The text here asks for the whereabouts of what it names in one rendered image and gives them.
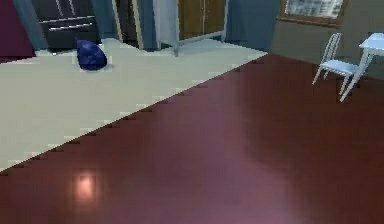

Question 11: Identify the dark blue bag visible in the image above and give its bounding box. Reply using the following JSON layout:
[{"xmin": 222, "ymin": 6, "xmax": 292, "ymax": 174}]
[{"xmin": 74, "ymin": 37, "xmax": 109, "ymax": 72}]

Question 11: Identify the white chair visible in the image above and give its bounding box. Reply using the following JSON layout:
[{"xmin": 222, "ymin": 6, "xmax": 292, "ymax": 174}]
[{"xmin": 311, "ymin": 32, "xmax": 362, "ymax": 96}]

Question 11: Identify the black fridge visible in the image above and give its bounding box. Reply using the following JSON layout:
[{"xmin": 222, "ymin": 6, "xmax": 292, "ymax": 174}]
[{"xmin": 30, "ymin": 0, "xmax": 101, "ymax": 53}]

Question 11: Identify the white table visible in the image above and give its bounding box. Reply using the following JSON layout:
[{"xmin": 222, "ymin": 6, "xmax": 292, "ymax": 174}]
[{"xmin": 339, "ymin": 32, "xmax": 384, "ymax": 103}]

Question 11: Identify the brown cupboard with white frame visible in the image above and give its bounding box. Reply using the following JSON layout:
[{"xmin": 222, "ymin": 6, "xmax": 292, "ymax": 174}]
[{"xmin": 153, "ymin": 0, "xmax": 230, "ymax": 57}]

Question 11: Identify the silver fridge handle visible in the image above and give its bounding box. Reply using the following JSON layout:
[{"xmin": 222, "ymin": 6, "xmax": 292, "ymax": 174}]
[
  {"xmin": 38, "ymin": 15, "xmax": 97, "ymax": 25},
  {"xmin": 48, "ymin": 22, "xmax": 94, "ymax": 32}
]

